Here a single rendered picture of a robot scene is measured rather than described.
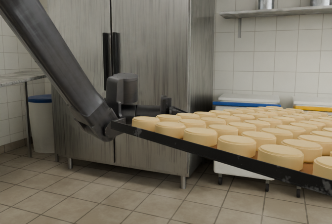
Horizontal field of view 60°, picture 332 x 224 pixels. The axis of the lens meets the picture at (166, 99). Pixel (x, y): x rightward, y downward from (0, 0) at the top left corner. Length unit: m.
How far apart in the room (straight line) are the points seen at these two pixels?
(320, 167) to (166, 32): 2.08
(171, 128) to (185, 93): 1.85
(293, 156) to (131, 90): 0.39
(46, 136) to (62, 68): 3.23
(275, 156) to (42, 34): 0.38
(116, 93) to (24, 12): 0.24
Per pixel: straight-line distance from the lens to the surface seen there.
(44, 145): 3.78
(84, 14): 2.75
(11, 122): 4.05
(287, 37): 3.08
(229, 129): 0.46
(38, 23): 0.50
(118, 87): 0.62
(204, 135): 0.41
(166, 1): 2.37
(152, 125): 0.49
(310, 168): 0.39
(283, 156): 0.35
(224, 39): 3.14
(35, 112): 3.71
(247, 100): 2.73
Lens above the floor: 1.13
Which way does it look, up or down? 8 degrees down
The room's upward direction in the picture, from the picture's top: straight up
